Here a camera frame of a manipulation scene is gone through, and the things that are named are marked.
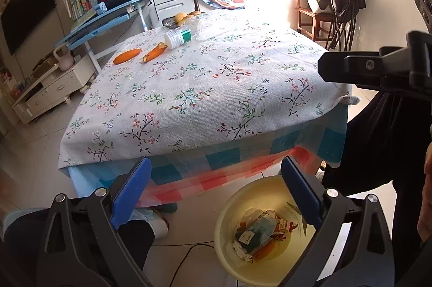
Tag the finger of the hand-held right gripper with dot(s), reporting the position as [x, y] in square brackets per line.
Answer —
[354, 69]

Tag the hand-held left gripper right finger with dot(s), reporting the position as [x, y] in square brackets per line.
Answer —
[300, 192]

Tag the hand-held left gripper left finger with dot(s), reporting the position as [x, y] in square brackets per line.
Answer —
[131, 192]

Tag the yellow plastic bin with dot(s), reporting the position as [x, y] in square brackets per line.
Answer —
[233, 206]

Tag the white tissue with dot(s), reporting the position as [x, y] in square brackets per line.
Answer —
[241, 250]

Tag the person's right hand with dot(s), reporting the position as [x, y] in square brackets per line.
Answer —
[427, 206]

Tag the red white packet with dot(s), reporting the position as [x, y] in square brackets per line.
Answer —
[287, 226]

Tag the dark teal shoe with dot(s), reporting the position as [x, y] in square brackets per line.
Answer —
[165, 207]

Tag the white blue shoe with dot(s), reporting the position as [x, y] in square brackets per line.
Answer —
[158, 226]

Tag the person's dark trouser leg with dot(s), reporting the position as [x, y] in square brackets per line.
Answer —
[138, 246]

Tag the green paper packet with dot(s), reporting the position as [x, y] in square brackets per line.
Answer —
[256, 233]

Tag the orange peel piece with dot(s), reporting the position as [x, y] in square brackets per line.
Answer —
[266, 250]
[153, 53]

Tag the checked plastic table cover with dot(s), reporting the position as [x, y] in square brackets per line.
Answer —
[236, 168]

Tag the wooden chair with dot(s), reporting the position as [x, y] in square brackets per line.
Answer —
[305, 20]

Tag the person's black garment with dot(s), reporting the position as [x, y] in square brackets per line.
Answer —
[371, 138]

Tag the floral tablecloth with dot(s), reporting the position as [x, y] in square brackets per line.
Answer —
[202, 87]

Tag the white television cabinet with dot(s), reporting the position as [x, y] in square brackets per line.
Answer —
[57, 87]

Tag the orange carrot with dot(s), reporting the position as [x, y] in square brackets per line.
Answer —
[126, 56]

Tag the clear plastic bottle green label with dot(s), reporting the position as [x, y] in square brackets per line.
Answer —
[177, 38]

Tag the brown spotted mango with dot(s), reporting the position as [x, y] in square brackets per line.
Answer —
[194, 13]

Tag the glass fruit bowl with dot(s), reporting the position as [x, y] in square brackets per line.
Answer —
[170, 24]

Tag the blue study desk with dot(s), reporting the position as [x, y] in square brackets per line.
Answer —
[101, 20]

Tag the bread rolls on plate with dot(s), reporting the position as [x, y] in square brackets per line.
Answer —
[180, 18]

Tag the white plastic chair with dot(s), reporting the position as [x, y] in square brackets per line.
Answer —
[175, 6]

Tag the row of books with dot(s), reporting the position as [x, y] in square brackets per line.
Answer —
[79, 3]

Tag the black flat television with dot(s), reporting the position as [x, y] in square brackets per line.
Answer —
[23, 10]

